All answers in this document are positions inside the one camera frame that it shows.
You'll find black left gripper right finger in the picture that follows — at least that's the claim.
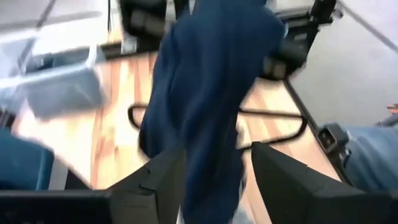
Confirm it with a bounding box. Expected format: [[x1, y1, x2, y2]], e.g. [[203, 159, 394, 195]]
[[251, 141, 368, 224]]

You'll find clear plastic container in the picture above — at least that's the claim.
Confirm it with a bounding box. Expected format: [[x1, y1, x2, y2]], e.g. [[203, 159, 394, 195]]
[[0, 37, 106, 121]]

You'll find black clothes hanger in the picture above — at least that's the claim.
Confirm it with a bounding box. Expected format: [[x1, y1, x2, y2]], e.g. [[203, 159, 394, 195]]
[[127, 104, 308, 150]]

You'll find navy dotted cloth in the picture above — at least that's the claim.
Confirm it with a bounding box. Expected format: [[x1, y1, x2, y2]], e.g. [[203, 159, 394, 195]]
[[139, 0, 285, 224]]

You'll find person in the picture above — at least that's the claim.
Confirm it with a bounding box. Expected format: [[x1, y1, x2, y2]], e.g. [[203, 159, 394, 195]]
[[343, 104, 398, 192]]

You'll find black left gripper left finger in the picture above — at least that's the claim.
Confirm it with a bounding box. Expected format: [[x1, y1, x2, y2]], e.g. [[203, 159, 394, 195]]
[[107, 146, 187, 224]]

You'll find navy white striped fabric bin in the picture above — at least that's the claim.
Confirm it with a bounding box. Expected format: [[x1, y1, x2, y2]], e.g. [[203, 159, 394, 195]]
[[0, 126, 69, 191]]

